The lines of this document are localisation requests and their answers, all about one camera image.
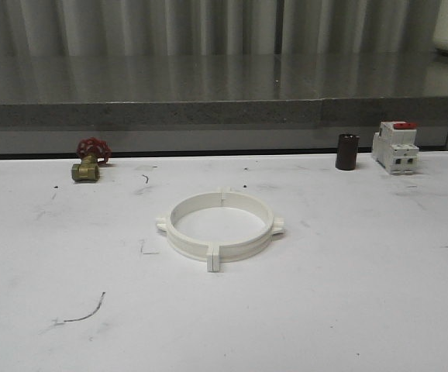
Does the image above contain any grey stone counter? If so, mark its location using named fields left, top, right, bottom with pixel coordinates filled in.
left=0, top=52, right=448, bottom=158

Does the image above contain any white circuit breaker red switch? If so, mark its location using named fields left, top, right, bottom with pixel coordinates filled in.
left=371, top=121, right=419, bottom=175

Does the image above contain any white half pipe clamp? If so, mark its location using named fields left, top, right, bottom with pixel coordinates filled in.
left=155, top=188, right=226, bottom=273
left=206, top=190, right=284, bottom=272

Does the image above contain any dark brown cylindrical capacitor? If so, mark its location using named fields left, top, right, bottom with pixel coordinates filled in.
left=335, top=133, right=360, bottom=171

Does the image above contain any brass valve red handwheel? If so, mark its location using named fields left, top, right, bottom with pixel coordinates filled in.
left=71, top=137, right=112, bottom=182

